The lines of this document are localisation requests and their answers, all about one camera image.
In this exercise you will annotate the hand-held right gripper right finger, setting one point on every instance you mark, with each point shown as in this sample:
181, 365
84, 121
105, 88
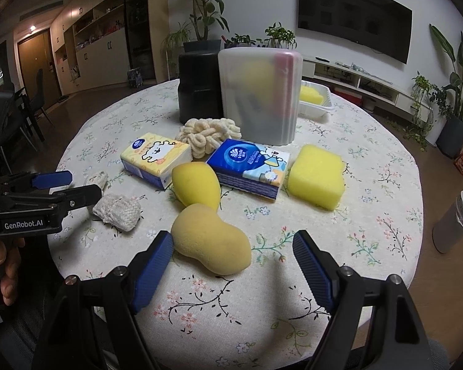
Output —
312, 269

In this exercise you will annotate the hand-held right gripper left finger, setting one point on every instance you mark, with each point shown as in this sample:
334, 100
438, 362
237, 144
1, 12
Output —
154, 273

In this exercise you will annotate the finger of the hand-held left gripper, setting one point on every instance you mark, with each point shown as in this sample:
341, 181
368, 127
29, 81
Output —
54, 179
81, 196

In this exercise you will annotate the large white knitted cloth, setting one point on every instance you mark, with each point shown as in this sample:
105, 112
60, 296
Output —
117, 212

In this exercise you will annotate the yellow gourd-shaped sponge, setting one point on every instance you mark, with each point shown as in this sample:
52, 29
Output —
208, 239

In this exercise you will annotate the translucent white container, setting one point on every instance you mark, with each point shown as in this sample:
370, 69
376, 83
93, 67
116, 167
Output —
254, 104

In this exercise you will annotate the dark chair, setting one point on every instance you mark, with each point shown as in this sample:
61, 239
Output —
34, 104

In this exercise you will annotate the floral tablecloth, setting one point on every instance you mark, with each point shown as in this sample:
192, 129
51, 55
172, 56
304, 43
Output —
370, 216

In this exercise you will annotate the yellow tissue pack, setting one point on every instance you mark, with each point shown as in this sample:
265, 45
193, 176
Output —
154, 158

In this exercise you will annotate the yellow rectangular sponge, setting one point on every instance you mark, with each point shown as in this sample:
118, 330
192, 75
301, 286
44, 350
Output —
316, 177

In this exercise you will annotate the brown door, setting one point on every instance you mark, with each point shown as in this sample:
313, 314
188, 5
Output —
36, 65

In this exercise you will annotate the blue printed box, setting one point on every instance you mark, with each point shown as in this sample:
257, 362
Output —
135, 77

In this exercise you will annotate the blue tissue pack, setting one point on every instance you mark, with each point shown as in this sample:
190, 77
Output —
239, 158

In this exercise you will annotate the cream chenille scrunchie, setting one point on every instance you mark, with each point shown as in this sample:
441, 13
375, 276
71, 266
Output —
200, 135

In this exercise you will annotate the grey cylinder bin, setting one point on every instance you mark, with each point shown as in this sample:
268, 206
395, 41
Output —
453, 223

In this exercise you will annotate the white plastic tray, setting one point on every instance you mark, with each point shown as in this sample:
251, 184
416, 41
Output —
312, 110

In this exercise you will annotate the black container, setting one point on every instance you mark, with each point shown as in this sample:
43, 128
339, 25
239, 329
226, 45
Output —
198, 81

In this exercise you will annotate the small yellow sponge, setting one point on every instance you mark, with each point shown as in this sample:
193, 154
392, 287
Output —
310, 94

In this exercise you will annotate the dark glass cabinet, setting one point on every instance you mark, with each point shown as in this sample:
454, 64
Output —
139, 23

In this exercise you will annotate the spider plant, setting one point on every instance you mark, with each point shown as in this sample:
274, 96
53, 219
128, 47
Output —
175, 38

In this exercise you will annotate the white television cabinet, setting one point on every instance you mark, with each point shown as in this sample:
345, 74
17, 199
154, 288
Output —
370, 84

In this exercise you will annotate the large broad-leaf potted plant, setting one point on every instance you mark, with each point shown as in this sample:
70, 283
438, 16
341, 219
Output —
453, 135

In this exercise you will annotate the trailing green plant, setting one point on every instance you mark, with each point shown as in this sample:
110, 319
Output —
422, 96

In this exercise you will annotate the small plant in ribbed pot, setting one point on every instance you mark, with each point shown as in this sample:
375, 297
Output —
237, 40

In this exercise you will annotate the tall potted plant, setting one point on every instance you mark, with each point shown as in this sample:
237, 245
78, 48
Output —
200, 4

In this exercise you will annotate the bushy green potted plant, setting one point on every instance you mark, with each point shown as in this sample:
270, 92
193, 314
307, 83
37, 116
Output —
279, 36

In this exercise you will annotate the white wall cupboards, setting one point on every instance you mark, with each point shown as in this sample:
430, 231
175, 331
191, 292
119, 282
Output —
96, 54

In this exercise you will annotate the wall television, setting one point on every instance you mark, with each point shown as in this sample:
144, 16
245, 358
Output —
351, 11

